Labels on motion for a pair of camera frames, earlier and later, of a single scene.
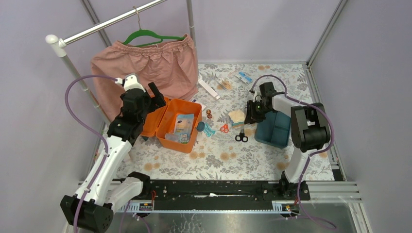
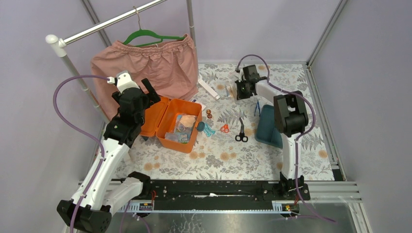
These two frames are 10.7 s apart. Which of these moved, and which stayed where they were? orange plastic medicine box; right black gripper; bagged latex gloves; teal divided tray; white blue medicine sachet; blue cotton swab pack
Moved: bagged latex gloves; right black gripper
Stayed: teal divided tray; white blue medicine sachet; orange plastic medicine box; blue cotton swab pack
